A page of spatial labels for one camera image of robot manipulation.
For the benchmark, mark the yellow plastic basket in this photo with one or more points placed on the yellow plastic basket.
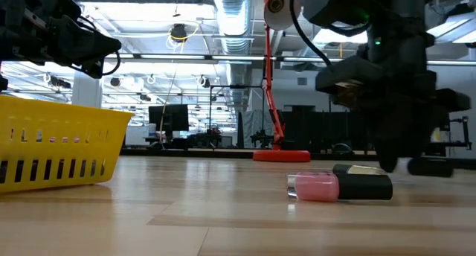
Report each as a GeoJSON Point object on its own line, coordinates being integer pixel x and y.
{"type": "Point", "coordinates": [56, 125]}

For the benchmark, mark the white nail polish bottle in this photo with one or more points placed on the white nail polish bottle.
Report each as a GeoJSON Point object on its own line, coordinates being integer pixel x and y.
{"type": "Point", "coordinates": [431, 167]}

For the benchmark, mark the black overhead camera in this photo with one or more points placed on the black overhead camera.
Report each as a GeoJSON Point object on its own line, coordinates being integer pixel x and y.
{"type": "Point", "coordinates": [179, 32]}

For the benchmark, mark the pale gold nail polish bottle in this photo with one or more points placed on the pale gold nail polish bottle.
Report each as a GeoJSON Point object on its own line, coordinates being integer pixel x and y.
{"type": "Point", "coordinates": [366, 169]}

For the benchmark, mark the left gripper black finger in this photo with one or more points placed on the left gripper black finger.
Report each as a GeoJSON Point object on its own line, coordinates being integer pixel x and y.
{"type": "Point", "coordinates": [93, 68]}
{"type": "Point", "coordinates": [83, 42]}

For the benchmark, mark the red desk lamp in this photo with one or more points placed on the red desk lamp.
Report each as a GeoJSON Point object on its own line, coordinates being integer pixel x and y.
{"type": "Point", "coordinates": [281, 156]}

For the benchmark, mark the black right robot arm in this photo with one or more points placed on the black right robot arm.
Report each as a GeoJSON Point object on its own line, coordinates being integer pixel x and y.
{"type": "Point", "coordinates": [405, 10]}

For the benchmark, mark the light pink nail polish bottle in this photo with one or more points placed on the light pink nail polish bottle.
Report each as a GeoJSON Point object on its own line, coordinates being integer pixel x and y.
{"type": "Point", "coordinates": [316, 187]}

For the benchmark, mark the cream paper roll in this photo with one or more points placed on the cream paper roll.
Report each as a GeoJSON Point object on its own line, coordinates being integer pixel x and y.
{"type": "Point", "coordinates": [435, 135]}

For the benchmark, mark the silver ventilation duct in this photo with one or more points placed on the silver ventilation duct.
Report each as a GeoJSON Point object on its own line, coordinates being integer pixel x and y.
{"type": "Point", "coordinates": [234, 21]}

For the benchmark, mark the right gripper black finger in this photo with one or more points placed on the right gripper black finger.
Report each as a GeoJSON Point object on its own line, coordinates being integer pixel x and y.
{"type": "Point", "coordinates": [394, 144]}

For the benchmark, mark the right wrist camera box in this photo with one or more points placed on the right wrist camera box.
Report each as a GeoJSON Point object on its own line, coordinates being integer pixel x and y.
{"type": "Point", "coordinates": [349, 71]}

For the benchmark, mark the black room partition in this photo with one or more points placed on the black room partition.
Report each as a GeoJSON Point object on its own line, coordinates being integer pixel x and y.
{"type": "Point", "coordinates": [316, 129]}

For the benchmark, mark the black background rig frame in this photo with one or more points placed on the black background rig frame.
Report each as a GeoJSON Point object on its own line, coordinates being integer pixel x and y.
{"type": "Point", "coordinates": [238, 86]}

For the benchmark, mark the black computer monitor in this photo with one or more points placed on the black computer monitor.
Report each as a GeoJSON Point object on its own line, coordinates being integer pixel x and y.
{"type": "Point", "coordinates": [169, 117]}

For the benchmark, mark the white building column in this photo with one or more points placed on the white building column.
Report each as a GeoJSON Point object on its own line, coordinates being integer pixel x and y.
{"type": "Point", "coordinates": [86, 86]}

